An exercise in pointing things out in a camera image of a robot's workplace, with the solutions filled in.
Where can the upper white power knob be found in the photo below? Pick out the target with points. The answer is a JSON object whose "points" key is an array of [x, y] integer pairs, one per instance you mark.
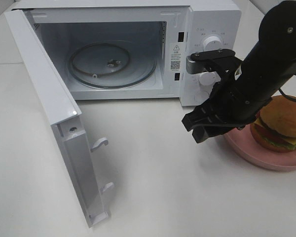
{"points": [[211, 43]]}

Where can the pink round plate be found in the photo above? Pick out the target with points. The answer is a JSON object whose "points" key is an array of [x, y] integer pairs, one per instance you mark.
{"points": [[246, 147]]}

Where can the round white door button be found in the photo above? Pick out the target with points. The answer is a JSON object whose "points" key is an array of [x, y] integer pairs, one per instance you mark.
{"points": [[201, 96]]}

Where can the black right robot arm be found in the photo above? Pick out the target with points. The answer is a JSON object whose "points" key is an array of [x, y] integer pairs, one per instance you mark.
{"points": [[273, 58]]}

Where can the white microwave oven body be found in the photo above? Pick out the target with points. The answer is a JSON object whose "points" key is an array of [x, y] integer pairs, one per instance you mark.
{"points": [[171, 30]]}

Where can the burger with sesame-free bun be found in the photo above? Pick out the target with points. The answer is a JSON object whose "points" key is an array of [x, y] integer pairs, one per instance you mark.
{"points": [[275, 126]]}

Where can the white microwave door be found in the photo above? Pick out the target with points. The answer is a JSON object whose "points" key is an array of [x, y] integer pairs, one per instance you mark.
{"points": [[63, 115]]}

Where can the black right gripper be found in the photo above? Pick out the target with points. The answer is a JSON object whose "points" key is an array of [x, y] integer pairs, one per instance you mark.
{"points": [[235, 104]]}

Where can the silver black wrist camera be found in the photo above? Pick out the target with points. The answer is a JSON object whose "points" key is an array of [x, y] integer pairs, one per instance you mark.
{"points": [[220, 61]]}

